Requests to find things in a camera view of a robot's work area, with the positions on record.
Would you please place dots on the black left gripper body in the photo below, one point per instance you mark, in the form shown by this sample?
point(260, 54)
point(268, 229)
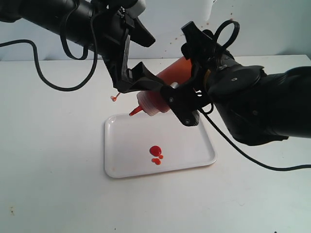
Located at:
point(111, 30)

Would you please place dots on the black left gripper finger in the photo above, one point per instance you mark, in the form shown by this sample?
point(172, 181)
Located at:
point(136, 32)
point(126, 79)

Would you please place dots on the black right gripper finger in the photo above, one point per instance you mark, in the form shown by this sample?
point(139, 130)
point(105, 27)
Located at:
point(193, 36)
point(187, 101)

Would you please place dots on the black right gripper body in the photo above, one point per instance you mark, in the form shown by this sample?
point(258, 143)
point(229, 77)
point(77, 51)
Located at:
point(209, 59)

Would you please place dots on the red sauce squeeze bottle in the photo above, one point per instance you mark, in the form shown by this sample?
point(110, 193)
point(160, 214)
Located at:
point(151, 102)

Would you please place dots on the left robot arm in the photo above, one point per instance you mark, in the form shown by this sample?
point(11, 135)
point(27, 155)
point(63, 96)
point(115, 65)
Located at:
point(72, 20)

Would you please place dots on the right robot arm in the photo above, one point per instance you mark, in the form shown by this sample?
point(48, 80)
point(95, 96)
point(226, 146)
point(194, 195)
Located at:
point(257, 108)

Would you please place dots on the red sauce blobs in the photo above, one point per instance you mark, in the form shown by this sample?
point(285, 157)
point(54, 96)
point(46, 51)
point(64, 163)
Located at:
point(156, 152)

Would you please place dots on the white rectangular plastic tray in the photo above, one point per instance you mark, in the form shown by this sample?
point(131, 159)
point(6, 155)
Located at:
point(127, 140)

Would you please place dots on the white backdrop sheet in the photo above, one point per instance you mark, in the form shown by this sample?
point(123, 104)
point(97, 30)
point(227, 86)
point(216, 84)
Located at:
point(163, 19)

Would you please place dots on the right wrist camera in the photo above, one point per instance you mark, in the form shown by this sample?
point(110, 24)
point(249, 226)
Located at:
point(174, 85)

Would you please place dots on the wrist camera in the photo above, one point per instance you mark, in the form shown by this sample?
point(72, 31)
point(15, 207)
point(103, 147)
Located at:
point(174, 85)
point(136, 9)

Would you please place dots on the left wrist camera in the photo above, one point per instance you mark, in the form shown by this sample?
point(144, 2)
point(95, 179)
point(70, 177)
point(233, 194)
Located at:
point(136, 9)

